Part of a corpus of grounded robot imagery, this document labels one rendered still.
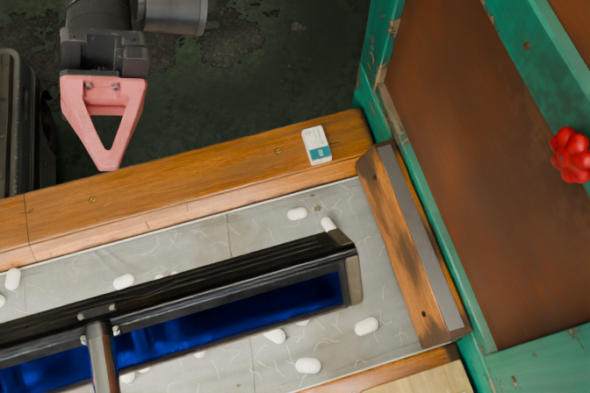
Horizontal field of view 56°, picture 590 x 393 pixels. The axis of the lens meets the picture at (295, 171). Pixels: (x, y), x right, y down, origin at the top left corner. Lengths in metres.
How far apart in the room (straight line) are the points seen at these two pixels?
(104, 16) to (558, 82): 0.37
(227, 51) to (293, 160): 1.12
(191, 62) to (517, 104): 1.56
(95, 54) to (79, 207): 0.50
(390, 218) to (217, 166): 0.30
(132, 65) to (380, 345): 0.58
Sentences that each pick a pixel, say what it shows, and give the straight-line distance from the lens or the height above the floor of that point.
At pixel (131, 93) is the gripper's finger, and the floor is 1.21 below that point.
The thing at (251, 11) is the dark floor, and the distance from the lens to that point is 2.11.
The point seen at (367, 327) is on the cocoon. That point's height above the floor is 0.76.
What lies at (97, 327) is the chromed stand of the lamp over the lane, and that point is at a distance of 0.52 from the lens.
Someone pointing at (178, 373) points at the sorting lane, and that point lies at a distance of 0.88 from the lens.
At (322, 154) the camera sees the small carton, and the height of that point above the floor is 0.79.
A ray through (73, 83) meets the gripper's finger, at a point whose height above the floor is 1.23.
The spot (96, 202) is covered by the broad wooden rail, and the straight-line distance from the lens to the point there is 0.95.
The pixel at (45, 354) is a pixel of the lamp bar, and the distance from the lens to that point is 0.55.
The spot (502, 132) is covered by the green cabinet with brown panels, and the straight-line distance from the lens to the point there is 0.58.
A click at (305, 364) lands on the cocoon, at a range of 0.85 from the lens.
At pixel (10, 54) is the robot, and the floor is 0.34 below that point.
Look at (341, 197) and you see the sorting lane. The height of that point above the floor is 0.74.
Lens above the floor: 1.60
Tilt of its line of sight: 66 degrees down
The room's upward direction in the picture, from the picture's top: straight up
